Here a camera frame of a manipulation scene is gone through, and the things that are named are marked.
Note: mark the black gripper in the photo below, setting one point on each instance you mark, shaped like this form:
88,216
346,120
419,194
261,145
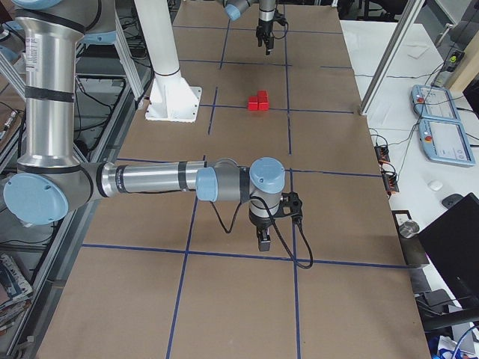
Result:
261,223
264,29

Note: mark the red cube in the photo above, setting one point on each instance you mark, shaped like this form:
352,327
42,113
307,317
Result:
263,103
262,93
253,103

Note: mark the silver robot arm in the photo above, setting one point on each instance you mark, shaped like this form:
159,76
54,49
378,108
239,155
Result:
267,9

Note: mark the orange circuit board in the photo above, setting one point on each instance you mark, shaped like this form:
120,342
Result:
390,182
382,154

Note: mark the metal cup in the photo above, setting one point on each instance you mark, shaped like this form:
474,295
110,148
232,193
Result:
408,229

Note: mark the upper blue teach pendant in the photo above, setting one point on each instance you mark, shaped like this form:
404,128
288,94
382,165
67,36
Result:
434,103

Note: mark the blue teach pendant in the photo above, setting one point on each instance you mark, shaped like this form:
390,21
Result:
434,103
445,142

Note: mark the black laptop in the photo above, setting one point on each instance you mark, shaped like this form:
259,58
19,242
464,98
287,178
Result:
451,243

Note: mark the black computer mouse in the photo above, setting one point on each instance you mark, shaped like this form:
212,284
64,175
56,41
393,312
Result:
451,200

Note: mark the lower blue teach pendant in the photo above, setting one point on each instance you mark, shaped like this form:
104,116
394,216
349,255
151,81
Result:
445,142

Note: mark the stack of books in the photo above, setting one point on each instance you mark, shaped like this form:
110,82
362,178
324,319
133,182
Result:
15,291

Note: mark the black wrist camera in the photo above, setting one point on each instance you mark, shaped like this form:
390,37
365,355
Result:
290,205
280,18

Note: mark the white pedestal column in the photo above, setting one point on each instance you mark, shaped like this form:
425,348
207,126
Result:
171,97

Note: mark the aluminium frame post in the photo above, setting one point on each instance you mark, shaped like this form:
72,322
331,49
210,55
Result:
411,11

